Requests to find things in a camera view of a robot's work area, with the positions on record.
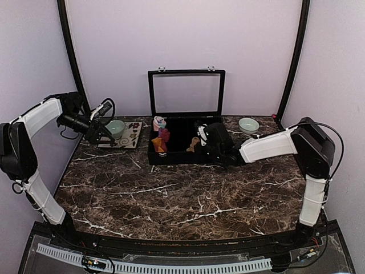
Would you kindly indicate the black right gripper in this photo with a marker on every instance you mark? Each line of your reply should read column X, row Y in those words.
column 211, row 137

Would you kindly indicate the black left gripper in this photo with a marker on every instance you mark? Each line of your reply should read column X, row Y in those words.
column 95, row 127

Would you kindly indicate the brown sock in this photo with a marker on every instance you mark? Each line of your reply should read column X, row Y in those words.
column 194, row 142

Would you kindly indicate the magenta striped sock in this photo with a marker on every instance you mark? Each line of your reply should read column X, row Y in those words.
column 159, row 145

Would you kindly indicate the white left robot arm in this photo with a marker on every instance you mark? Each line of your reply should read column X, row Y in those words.
column 18, row 158

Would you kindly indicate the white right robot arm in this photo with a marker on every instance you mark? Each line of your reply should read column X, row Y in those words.
column 306, row 140

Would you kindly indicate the green ceramic bowl on plate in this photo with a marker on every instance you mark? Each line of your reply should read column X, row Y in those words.
column 116, row 128

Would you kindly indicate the green bowl at right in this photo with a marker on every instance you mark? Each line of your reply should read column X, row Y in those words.
column 248, row 126

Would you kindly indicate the black compartment storage box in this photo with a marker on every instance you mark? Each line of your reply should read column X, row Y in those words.
column 183, row 98

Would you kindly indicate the magenta purple rolled sock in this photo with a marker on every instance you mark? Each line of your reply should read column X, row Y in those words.
column 164, row 134

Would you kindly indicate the pink white rolled sock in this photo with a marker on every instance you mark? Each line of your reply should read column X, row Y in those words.
column 158, row 122

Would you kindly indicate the black left corner post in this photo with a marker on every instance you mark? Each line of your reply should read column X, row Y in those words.
column 66, row 30

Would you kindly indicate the black corner post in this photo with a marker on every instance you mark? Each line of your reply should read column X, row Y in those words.
column 294, row 61
column 66, row 30

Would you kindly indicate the white perforated front rail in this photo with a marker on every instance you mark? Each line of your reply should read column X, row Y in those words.
column 157, row 264

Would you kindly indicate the black right corner post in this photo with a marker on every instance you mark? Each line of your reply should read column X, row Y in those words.
column 294, row 61

